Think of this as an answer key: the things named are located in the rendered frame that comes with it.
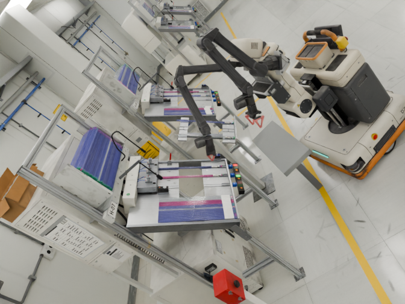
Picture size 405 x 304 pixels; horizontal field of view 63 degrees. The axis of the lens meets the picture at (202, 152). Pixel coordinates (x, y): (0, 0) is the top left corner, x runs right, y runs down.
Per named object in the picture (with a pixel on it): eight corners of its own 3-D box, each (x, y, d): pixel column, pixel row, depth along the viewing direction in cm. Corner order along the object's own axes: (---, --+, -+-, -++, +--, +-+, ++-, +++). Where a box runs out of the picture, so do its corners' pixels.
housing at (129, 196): (142, 170, 265) (140, 155, 257) (136, 213, 224) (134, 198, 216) (132, 170, 264) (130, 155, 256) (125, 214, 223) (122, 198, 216)
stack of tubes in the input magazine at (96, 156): (123, 146, 249) (93, 124, 237) (112, 190, 207) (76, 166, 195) (112, 155, 253) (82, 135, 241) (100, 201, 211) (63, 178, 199)
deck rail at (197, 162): (225, 164, 270) (225, 158, 266) (225, 166, 268) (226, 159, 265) (137, 167, 265) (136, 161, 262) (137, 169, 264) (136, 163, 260)
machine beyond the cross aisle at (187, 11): (213, 26, 836) (156, -36, 752) (216, 35, 768) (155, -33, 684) (175, 63, 883) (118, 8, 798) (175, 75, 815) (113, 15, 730)
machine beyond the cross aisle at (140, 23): (218, 43, 717) (152, -29, 632) (223, 55, 649) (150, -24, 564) (174, 85, 763) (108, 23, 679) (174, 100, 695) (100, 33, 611)
